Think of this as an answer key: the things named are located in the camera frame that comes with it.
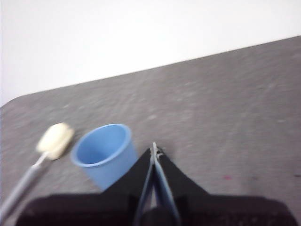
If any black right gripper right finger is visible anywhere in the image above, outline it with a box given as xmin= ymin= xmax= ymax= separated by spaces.
xmin=152 ymin=142 xmax=297 ymax=226

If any blue ribbed plastic cup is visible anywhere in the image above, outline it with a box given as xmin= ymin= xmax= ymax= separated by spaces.
xmin=70 ymin=123 xmax=139 ymax=191

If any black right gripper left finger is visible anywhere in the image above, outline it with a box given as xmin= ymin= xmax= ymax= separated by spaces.
xmin=15 ymin=148 xmax=155 ymax=226

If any grey-handled cream sponge cup brush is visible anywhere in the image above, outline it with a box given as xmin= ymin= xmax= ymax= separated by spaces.
xmin=0 ymin=122 xmax=75 ymax=222

